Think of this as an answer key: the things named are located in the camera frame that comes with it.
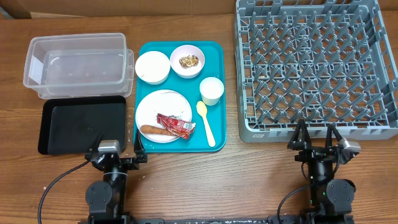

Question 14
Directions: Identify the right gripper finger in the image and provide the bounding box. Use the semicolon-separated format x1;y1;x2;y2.
325;124;343;148
291;119;311;144

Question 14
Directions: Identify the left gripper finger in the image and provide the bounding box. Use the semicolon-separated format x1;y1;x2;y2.
91;133;103;150
134;131;146;156

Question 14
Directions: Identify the orange carrot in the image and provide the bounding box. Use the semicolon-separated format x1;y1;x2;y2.
140;124;175;136

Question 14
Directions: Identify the red ketchup packet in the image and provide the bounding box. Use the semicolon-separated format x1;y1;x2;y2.
157;113;196;139

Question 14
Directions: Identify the yellow plastic spoon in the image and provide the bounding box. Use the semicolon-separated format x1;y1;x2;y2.
196;101;216;147

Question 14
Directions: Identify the white paper cup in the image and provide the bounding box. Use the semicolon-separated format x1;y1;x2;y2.
200;77;224;106

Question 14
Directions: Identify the pink bowl with nuts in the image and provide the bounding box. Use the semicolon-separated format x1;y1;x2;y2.
170;45;205;78

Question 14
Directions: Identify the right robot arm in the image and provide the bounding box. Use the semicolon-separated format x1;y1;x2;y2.
277;119;361;223

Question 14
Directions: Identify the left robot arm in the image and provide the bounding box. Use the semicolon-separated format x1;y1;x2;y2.
80;133;147;224

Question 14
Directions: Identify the grey dishwasher rack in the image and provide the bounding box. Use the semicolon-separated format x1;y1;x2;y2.
234;0;397;142

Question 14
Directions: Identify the black plastic tray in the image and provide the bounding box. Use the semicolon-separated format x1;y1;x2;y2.
38;96;127;155

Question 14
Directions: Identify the white round plate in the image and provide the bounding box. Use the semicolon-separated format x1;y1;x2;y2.
135;90;192;143

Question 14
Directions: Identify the teal serving tray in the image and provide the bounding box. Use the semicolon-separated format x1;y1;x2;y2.
135;40;227;153

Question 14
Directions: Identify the white bowl with crumbs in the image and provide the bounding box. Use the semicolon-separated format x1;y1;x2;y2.
135;51;171;85

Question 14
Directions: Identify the clear plastic bin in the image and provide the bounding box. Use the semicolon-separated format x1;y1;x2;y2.
23;33;134;100

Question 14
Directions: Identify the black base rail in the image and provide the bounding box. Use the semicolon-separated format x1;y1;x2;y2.
133;215;302;224

